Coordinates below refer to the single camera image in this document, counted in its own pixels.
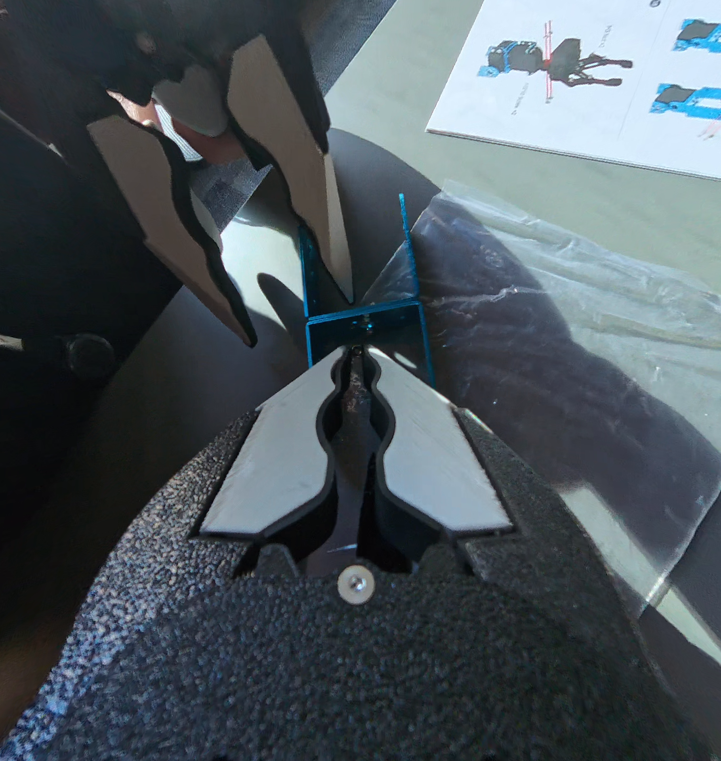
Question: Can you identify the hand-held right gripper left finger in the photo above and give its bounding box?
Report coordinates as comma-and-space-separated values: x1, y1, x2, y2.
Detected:
201, 348, 353, 539

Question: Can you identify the person's left hand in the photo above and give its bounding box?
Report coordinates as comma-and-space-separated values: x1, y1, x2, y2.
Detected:
106, 89, 257, 168

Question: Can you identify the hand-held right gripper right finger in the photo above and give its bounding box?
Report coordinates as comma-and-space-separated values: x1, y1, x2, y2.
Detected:
364, 348, 516, 539

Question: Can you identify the large clear plastic bag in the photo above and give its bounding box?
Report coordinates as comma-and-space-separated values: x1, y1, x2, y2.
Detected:
361, 180, 721, 619

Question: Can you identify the blue metal bracket assembly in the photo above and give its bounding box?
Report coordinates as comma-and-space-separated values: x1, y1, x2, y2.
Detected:
297, 191, 438, 394

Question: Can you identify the white instruction sheet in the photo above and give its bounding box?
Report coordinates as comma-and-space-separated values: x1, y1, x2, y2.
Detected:
427, 0, 721, 185

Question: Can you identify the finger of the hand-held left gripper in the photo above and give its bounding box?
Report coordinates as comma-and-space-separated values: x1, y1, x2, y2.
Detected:
224, 33, 356, 301
86, 114, 261, 349

